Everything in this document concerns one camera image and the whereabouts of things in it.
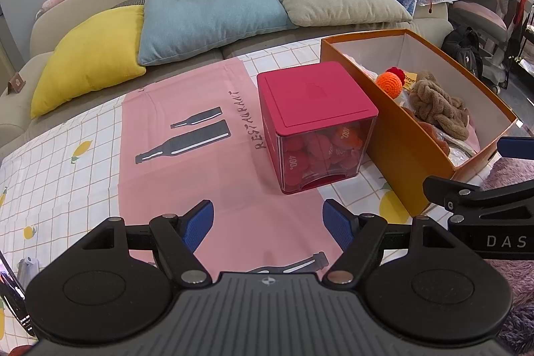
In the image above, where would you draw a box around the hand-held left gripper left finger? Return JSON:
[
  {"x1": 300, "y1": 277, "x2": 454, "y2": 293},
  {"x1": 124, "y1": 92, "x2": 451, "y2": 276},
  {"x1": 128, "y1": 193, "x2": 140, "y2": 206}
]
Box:
[{"x1": 81, "y1": 200, "x2": 215, "y2": 285}]

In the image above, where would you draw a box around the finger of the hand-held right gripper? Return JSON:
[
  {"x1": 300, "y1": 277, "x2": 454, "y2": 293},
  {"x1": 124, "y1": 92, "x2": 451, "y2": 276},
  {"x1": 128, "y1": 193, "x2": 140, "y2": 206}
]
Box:
[
  {"x1": 498, "y1": 136, "x2": 534, "y2": 160},
  {"x1": 423, "y1": 174, "x2": 534, "y2": 224}
]

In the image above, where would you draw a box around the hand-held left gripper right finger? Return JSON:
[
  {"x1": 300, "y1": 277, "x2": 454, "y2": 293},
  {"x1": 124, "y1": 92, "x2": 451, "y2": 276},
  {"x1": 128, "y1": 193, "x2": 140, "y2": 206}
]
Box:
[{"x1": 322, "y1": 198, "x2": 460, "y2": 285}]

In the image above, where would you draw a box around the orange cardboard box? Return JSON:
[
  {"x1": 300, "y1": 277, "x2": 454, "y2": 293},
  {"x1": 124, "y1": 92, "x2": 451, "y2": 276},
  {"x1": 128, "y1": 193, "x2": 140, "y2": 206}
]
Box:
[{"x1": 320, "y1": 28, "x2": 519, "y2": 217}]

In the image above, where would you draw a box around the brown plush toy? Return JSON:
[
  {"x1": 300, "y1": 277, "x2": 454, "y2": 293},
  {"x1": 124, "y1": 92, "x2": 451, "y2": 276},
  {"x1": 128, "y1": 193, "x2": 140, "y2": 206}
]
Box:
[{"x1": 408, "y1": 70, "x2": 471, "y2": 140}]

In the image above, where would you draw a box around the orange crocheted ball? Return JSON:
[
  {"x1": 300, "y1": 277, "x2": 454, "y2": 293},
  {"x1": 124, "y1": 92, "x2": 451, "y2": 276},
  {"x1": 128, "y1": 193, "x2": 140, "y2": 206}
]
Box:
[{"x1": 375, "y1": 71, "x2": 403, "y2": 95}]

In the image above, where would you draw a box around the red crocheted ball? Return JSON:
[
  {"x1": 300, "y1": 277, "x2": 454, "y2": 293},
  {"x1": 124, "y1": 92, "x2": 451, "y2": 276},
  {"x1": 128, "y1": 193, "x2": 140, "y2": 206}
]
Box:
[{"x1": 384, "y1": 66, "x2": 406, "y2": 85}]

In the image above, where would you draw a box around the pink bottle print cloth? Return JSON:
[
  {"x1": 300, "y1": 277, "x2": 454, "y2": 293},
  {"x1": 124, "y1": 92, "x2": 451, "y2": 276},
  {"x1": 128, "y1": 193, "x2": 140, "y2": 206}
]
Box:
[{"x1": 119, "y1": 59, "x2": 347, "y2": 275}]

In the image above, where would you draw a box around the purple fluffy rug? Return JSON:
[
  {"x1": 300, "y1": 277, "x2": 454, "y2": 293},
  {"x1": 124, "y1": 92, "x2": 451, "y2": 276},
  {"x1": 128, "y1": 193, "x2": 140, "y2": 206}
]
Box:
[{"x1": 480, "y1": 158, "x2": 534, "y2": 346}]

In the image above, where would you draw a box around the black backpack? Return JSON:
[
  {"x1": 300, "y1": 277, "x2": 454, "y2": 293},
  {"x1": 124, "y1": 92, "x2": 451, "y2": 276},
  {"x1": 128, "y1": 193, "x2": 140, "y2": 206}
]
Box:
[{"x1": 441, "y1": 26, "x2": 485, "y2": 77}]

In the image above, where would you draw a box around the red lid clear box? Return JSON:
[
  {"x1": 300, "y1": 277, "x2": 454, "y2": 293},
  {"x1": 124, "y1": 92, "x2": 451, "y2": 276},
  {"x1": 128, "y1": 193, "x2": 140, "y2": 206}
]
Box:
[{"x1": 256, "y1": 61, "x2": 379, "y2": 196}]

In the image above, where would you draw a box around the pink desk chair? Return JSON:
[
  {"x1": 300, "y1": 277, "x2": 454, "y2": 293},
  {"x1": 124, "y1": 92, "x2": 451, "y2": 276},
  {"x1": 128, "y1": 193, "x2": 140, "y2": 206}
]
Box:
[{"x1": 453, "y1": 0, "x2": 528, "y2": 90}]

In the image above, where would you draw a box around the small white device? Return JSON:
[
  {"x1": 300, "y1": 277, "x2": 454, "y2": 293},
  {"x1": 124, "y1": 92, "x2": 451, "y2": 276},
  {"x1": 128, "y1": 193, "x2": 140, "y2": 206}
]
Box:
[{"x1": 17, "y1": 256, "x2": 40, "y2": 286}]

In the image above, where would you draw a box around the black smartphone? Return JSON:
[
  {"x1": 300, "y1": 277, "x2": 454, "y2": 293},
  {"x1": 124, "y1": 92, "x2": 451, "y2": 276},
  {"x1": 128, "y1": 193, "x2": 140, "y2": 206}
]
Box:
[{"x1": 0, "y1": 252, "x2": 36, "y2": 337}]

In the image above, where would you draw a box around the yellow pillow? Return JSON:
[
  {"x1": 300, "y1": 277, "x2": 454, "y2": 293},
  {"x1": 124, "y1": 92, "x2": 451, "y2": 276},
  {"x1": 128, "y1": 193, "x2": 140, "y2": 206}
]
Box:
[{"x1": 30, "y1": 4, "x2": 147, "y2": 120}]

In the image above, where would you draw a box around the light blue pillow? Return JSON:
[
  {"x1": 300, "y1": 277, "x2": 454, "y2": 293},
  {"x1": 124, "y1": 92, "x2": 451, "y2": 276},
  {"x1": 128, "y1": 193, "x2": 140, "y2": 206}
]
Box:
[{"x1": 138, "y1": 0, "x2": 293, "y2": 67}]

